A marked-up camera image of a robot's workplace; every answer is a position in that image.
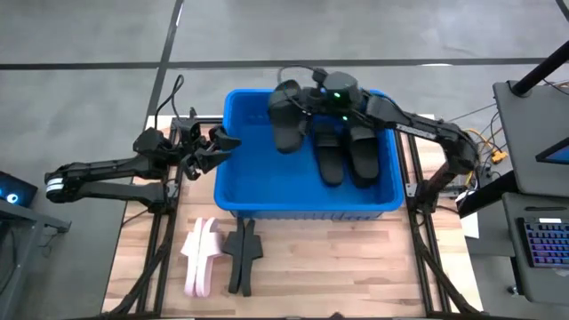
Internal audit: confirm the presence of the yellow cable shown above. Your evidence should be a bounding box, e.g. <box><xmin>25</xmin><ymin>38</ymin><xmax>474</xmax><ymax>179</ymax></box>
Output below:
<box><xmin>461</xmin><ymin>127</ymin><xmax>509</xmax><ymax>184</ymax></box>

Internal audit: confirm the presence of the backlit keyboard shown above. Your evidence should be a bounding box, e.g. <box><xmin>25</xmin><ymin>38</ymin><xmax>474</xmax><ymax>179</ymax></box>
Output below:
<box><xmin>517</xmin><ymin>216</ymin><xmax>569</xmax><ymax>268</ymax></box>

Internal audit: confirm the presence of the black computer with blue light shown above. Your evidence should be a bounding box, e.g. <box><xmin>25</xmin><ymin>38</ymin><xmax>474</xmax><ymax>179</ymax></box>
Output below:
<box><xmin>0</xmin><ymin>170</ymin><xmax>39</xmax><ymax>209</ymax></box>

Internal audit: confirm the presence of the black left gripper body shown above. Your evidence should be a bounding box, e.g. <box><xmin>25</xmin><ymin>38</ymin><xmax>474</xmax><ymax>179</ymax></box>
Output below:
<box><xmin>171</xmin><ymin>118</ymin><xmax>214</xmax><ymax>181</ymax></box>

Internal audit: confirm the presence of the black desk support bar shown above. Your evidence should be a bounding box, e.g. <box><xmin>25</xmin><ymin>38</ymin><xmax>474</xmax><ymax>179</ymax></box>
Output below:
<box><xmin>457</xmin><ymin>170</ymin><xmax>520</xmax><ymax>220</ymax></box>

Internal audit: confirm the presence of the white paper sheet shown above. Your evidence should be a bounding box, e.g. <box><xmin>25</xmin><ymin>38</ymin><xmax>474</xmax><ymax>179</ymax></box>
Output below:
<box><xmin>460</xmin><ymin>211</ymin><xmax>481</xmax><ymax>240</ymax></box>

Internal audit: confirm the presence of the blue plastic bin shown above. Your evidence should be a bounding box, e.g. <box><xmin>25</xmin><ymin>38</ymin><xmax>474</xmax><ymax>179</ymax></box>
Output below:
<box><xmin>212</xmin><ymin>87</ymin><xmax>406</xmax><ymax>221</ymax></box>

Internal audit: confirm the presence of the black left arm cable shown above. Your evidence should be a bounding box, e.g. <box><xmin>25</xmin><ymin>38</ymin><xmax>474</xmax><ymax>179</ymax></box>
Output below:
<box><xmin>154</xmin><ymin>73</ymin><xmax>186</xmax><ymax>134</ymax></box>

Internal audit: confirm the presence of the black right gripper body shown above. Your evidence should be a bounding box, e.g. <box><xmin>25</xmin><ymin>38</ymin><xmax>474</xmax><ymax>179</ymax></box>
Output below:
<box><xmin>296</xmin><ymin>85</ymin><xmax>333</xmax><ymax>135</ymax></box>

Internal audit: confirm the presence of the grey metal cart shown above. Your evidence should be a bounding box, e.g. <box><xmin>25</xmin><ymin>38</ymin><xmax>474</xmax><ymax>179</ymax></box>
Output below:
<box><xmin>0</xmin><ymin>199</ymin><xmax>73</xmax><ymax>320</ymax></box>

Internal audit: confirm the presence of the black monitor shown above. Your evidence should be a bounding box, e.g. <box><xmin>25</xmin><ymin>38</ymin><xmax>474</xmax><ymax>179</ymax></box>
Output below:
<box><xmin>534</xmin><ymin>136</ymin><xmax>569</xmax><ymax>166</ymax></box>

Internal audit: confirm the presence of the black stand pole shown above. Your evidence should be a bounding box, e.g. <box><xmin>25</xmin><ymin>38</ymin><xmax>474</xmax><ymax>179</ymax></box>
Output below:
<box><xmin>509</xmin><ymin>38</ymin><xmax>569</xmax><ymax>98</ymax></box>

